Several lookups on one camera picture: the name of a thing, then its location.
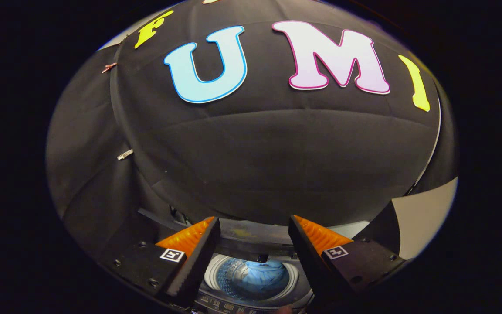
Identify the grey cabinet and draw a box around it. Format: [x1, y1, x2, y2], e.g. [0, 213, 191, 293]
[366, 177, 458, 261]

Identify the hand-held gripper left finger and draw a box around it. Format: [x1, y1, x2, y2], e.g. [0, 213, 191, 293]
[101, 216, 221, 308]

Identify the black backdrop cloth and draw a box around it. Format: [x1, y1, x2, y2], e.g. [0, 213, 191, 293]
[45, 0, 458, 262]

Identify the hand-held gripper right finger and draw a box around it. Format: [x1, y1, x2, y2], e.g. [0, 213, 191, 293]
[288, 214, 407, 307]

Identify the light blue shirt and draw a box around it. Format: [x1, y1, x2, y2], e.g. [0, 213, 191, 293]
[216, 257, 290, 301]

